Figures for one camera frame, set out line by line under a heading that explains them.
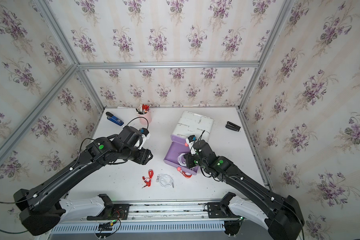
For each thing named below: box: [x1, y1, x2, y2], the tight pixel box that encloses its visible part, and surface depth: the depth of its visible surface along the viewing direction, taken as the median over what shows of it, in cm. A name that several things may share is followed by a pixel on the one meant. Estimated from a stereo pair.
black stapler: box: [225, 121, 241, 132], surface depth 109 cm
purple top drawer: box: [170, 134, 187, 145], surface depth 79 cm
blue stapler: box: [105, 111, 125, 126], surface depth 111 cm
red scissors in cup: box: [142, 104, 150, 112], surface depth 107 cm
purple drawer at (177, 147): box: [164, 134, 199, 175], surface depth 80 cm
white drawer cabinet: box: [172, 110, 214, 142], surface depth 84 cm
